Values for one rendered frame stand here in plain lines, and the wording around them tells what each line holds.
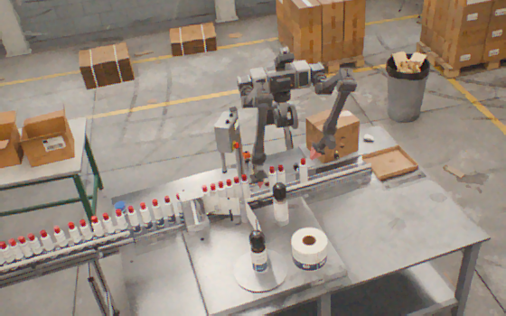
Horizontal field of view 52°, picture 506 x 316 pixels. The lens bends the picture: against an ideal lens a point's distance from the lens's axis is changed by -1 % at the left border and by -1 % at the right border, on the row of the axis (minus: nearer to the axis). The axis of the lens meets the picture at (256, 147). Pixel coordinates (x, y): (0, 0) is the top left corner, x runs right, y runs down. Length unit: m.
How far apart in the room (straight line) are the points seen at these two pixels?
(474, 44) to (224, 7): 3.82
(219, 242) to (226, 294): 0.40
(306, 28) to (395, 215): 3.43
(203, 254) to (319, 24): 3.88
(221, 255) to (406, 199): 1.25
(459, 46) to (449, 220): 3.37
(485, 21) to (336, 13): 1.66
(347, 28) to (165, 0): 3.07
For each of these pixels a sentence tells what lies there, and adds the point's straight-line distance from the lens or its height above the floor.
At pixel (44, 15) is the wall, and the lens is 8.52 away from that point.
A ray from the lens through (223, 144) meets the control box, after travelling 3.16.
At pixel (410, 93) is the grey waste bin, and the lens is 5.55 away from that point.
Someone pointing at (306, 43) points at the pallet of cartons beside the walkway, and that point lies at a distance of 6.43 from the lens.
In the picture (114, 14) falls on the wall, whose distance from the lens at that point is 8.41.
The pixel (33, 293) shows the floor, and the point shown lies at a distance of 4.57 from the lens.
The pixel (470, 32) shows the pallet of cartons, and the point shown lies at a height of 0.56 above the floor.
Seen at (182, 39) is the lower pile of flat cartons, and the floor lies 0.20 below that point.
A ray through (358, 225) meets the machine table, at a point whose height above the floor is 0.83.
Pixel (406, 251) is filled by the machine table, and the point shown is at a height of 0.83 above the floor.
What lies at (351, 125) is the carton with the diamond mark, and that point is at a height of 1.10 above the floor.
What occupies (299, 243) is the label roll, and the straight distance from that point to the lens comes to 2.95.
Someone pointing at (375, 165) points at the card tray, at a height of 0.83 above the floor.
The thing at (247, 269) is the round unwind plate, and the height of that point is 0.89.
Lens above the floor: 3.17
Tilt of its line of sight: 36 degrees down
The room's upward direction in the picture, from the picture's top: 6 degrees counter-clockwise
